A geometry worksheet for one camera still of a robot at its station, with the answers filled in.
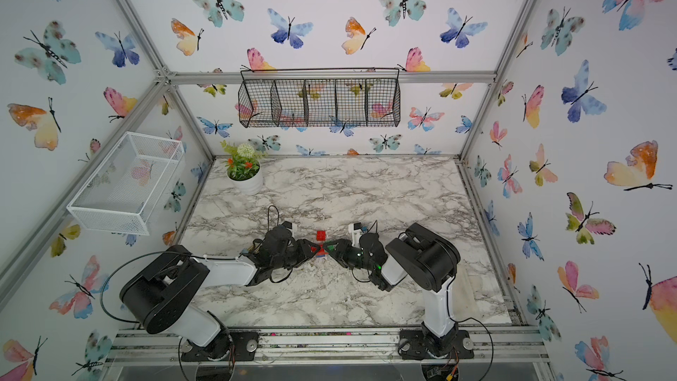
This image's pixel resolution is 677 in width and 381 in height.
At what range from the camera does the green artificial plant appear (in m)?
0.96

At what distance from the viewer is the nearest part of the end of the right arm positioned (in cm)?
74

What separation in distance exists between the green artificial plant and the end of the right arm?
41cm

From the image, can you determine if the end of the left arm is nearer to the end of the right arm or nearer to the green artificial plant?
the end of the right arm
